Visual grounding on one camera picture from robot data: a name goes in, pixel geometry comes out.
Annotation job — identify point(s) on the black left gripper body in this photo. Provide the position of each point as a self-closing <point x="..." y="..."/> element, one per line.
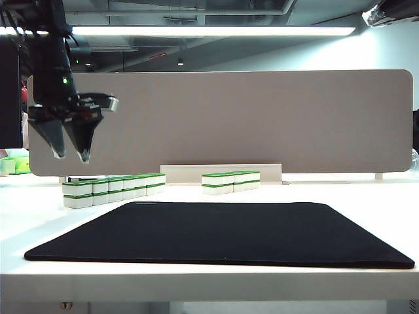
<point x="75" y="106"/>

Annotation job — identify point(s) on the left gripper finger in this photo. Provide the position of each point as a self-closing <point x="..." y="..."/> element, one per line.
<point x="82" y="137"/>
<point x="52" y="137"/>

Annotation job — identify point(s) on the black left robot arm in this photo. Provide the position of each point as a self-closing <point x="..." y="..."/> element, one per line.
<point x="54" y="65"/>

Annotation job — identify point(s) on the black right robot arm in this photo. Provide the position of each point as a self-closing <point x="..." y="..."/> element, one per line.
<point x="393" y="13"/>

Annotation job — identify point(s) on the person behind divider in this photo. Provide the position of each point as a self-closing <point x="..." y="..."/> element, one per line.
<point x="25" y="131"/>

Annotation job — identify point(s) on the bright green carton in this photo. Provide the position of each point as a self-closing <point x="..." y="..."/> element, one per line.
<point x="22" y="166"/>

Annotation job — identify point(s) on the black marker pen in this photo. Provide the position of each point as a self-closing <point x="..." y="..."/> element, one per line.
<point x="76" y="179"/>

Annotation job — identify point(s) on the black cabinet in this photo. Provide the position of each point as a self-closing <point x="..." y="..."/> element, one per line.
<point x="10" y="117"/>

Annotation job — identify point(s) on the green white carton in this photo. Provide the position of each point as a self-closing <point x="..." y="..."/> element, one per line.
<point x="8" y="167"/>

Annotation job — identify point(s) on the white ceiling pipe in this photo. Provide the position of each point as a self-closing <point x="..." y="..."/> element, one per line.
<point x="163" y="13"/>

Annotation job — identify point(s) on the grey fabric desk divider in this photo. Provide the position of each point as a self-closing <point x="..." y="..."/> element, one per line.
<point x="229" y="124"/>

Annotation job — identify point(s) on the black fabric desk mat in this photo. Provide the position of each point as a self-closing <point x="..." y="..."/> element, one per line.
<point x="212" y="235"/>

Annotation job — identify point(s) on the round metal lock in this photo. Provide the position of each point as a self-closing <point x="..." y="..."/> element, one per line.
<point x="66" y="305"/>

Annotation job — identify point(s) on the clear plastic bottle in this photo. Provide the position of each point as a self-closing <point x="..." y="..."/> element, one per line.
<point x="415" y="160"/>

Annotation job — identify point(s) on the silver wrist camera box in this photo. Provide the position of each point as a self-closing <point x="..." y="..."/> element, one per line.
<point x="113" y="104"/>

